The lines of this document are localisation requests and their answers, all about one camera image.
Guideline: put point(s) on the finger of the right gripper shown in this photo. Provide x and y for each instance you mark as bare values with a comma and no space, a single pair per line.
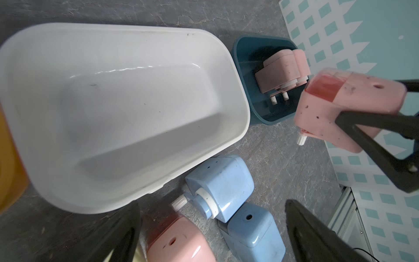
390,141
411,85

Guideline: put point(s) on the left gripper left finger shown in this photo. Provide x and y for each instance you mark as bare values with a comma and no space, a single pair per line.
117,238

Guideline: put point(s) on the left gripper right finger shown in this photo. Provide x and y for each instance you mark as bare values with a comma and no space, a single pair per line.
312,241

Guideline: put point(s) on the pink sharpener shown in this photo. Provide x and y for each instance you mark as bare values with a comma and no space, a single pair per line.
177,239
332,91
280,71
302,64

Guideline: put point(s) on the pink sharpener bottom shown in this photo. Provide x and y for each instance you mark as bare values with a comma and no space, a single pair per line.
332,91

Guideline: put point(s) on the yellow storage box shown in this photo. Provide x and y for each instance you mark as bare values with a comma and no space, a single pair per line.
14,180

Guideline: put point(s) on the white storage box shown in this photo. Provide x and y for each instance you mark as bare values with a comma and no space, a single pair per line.
102,115

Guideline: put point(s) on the teal storage box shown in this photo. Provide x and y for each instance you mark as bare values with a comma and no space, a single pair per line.
248,53

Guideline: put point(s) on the blue sharpener center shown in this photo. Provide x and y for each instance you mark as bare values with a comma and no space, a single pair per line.
252,235

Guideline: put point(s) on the blue sharpener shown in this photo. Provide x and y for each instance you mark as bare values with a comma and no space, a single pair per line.
252,235
218,187

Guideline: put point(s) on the blue sharpener upper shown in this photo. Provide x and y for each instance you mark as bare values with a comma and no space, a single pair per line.
218,187

